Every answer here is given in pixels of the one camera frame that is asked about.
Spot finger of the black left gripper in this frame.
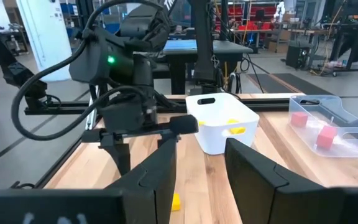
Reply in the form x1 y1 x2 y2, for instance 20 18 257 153
99 136 133 177
156 134 180 148

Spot dark grey desk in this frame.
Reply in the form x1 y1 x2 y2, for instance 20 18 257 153
152 39 254 96

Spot white column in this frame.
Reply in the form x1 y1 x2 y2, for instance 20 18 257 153
16 0 73 82

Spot person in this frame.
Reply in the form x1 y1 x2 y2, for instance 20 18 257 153
329 0 358 63

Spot yellow rounded block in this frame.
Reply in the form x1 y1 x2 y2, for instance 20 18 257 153
227 118 247 135

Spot red storage shelving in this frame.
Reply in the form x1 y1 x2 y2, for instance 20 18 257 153
214 0 279 32

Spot small orange block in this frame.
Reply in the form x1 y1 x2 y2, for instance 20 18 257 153
290 111 309 128

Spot black floor box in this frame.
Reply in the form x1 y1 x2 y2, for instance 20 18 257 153
286 42 312 69

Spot blue screen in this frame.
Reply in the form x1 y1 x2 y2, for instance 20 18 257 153
163 39 198 52

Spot clear bin for orange blocks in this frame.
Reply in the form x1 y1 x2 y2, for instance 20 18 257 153
288 95 358 159

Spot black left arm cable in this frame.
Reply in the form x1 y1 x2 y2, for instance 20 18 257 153
11 0 167 141

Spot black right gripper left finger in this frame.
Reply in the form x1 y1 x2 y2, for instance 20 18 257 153
0 136 178 224

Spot long yellow bar block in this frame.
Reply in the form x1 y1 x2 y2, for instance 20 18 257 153
171 192 181 212

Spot white plastic bin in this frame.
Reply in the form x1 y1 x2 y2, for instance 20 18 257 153
185 92 260 156

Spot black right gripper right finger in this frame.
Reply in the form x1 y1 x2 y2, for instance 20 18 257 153
224 138 358 224

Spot wooden workbench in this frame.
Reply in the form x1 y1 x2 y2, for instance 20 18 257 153
231 27 332 54

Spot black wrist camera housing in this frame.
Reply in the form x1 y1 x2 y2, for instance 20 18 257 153
68 26 155 86

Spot black hazard-striped floor mat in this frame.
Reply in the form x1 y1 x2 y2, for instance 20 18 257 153
247 73 334 96

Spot orange bar block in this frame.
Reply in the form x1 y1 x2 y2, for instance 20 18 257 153
315 124 338 151

